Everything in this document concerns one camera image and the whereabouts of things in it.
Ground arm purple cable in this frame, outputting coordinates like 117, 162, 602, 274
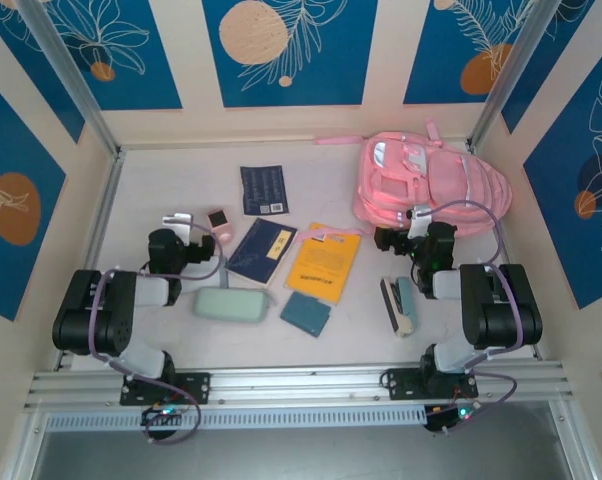
88, 222, 230, 446
420, 199, 527, 436

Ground teal wallet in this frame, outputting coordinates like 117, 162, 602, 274
279, 291, 332, 340

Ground aluminium side rail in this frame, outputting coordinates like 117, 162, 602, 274
55, 147, 127, 371
465, 142, 542, 361

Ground aluminium frame leg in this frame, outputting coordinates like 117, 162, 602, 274
550, 399, 600, 480
0, 409, 50, 480

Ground left aluminium side rail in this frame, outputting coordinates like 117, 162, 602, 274
55, 147, 127, 371

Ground pink backpack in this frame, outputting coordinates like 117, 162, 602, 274
300, 118, 513, 244

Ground dark blue labelled book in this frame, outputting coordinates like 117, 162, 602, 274
225, 217, 300, 289

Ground teal and beige stapler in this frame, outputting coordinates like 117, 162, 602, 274
379, 276, 421, 339

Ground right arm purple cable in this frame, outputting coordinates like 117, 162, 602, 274
420, 199, 527, 436

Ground yellow book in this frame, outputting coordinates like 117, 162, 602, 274
285, 222, 363, 305

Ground left circuit board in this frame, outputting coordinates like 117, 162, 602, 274
140, 405, 187, 426

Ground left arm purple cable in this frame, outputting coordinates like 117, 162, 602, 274
88, 222, 230, 446

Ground small pink device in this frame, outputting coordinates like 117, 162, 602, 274
205, 209, 235, 245

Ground right aluminium corner post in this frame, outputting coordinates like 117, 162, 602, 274
468, 0, 552, 151

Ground right circuit board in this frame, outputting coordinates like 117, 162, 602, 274
425, 404, 477, 434

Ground mint green pencil case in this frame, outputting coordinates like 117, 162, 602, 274
191, 285, 277, 326

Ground circuit board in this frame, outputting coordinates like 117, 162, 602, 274
140, 405, 187, 426
425, 404, 477, 434

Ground left aluminium corner post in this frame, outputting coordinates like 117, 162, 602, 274
18, 0, 120, 156

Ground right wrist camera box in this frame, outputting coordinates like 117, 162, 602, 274
406, 203, 435, 240

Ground left aluminium frame leg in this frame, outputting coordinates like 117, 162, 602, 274
0, 409, 50, 480

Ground right aluminium frame leg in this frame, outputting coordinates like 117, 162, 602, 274
550, 399, 600, 480

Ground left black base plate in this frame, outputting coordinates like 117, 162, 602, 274
119, 370, 212, 407

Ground right aluminium side rail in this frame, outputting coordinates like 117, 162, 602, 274
465, 142, 542, 361

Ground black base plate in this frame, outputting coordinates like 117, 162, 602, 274
380, 367, 480, 401
119, 370, 212, 407

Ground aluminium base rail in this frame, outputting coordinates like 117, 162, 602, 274
23, 360, 575, 412

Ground aluminium corner post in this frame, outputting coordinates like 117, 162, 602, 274
18, 0, 120, 156
468, 0, 552, 151

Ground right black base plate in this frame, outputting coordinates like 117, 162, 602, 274
380, 367, 480, 401

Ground dark blue barcode booklet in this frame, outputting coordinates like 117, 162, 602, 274
239, 164, 291, 217

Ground white slotted cable duct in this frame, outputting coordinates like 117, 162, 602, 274
43, 405, 427, 434

